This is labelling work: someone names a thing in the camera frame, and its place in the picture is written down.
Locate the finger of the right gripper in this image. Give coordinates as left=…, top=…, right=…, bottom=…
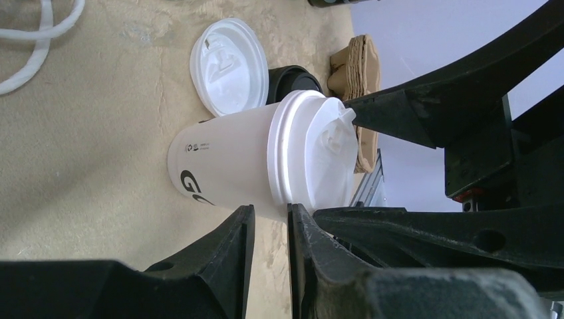
left=345, top=1, right=563, bottom=149
left=313, top=203, right=563, bottom=300

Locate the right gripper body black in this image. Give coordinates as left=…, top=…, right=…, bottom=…
left=444, top=88, right=563, bottom=211

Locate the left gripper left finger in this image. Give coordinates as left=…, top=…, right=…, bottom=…
left=1, top=205, right=255, bottom=318

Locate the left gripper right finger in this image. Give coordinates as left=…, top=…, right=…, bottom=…
left=287, top=204, right=549, bottom=318

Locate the single white paper cup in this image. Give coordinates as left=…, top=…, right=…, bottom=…
left=167, top=104, right=287, bottom=221

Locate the white cup lid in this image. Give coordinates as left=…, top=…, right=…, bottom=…
left=267, top=90, right=358, bottom=213
left=190, top=18, right=269, bottom=117

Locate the stack of black lids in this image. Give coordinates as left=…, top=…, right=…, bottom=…
left=266, top=65, right=323, bottom=105

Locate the black paper cup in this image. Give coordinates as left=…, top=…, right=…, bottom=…
left=307, top=0, right=380, bottom=8

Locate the light blue paper bag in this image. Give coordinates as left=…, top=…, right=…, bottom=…
left=1, top=0, right=86, bottom=95

